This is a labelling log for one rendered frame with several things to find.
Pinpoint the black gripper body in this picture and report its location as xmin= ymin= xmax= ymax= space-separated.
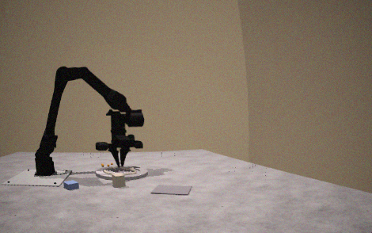
xmin=96 ymin=127 xmax=143 ymax=151

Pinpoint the blue rectangular block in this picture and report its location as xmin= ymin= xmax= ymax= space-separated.
xmin=63 ymin=180 xmax=79 ymax=190

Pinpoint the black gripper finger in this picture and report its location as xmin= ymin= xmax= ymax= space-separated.
xmin=108 ymin=150 xmax=120 ymax=167
xmin=120 ymin=148 xmax=131 ymax=166

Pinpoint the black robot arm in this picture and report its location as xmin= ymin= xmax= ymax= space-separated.
xmin=35 ymin=67 xmax=144 ymax=176

